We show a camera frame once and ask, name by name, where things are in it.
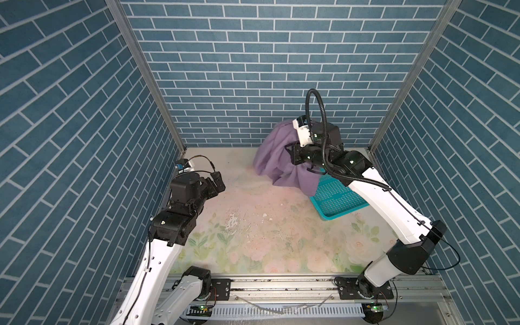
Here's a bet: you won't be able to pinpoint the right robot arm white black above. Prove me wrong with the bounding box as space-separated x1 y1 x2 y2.
286 116 447 299

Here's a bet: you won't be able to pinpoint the right circuit board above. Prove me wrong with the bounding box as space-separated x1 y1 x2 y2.
362 303 388 319

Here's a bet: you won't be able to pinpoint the left circuit board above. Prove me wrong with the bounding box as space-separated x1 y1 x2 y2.
186 305 213 318

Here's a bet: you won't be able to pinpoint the purple trousers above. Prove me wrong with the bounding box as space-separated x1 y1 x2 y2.
253 120 321 196

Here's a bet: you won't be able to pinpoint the teal plastic basket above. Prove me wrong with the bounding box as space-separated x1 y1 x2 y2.
310 175 369 220

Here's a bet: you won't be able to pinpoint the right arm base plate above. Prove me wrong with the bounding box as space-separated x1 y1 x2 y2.
333 276 395 300

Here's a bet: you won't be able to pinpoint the white vent grille strip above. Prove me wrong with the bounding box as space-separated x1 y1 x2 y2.
181 303 365 320

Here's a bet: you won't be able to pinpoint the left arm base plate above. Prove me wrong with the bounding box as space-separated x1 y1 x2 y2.
174 278 232 302

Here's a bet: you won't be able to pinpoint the aluminium front rail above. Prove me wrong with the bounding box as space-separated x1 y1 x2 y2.
115 274 452 306

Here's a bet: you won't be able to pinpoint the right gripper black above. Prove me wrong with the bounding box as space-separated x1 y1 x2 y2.
286 141 329 173

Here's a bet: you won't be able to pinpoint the circuit board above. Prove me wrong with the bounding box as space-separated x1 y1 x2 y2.
186 305 213 318
362 303 388 319

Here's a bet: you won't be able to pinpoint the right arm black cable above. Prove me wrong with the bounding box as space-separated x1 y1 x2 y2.
304 88 462 272

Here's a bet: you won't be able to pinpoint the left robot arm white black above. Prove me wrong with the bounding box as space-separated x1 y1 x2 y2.
112 170 226 324

